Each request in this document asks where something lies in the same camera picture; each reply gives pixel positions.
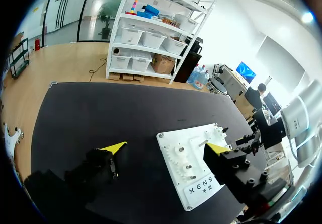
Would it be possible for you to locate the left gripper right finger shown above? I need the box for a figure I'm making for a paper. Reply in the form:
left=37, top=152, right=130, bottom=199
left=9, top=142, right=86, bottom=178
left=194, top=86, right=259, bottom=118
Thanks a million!
left=203, top=142, right=288, bottom=204

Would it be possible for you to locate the white cable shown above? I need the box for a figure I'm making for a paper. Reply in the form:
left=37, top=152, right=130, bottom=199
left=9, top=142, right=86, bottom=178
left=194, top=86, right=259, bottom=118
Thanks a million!
left=288, top=137, right=300, bottom=161

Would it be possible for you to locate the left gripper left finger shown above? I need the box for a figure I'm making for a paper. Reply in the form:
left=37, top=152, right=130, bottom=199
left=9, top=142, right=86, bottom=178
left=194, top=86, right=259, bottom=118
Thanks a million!
left=64, top=141, right=128, bottom=185

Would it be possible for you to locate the person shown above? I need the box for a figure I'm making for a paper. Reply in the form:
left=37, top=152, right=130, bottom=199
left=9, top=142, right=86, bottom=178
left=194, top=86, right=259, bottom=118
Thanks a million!
left=244, top=83, right=267, bottom=112

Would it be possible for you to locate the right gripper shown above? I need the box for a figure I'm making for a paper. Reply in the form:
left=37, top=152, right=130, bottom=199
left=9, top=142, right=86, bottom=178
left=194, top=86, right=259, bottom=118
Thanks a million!
left=235, top=108, right=287, bottom=157

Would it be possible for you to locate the white board with sockets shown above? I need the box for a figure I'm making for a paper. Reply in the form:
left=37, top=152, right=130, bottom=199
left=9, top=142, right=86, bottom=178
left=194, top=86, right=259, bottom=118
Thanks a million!
left=156, top=123, right=234, bottom=212

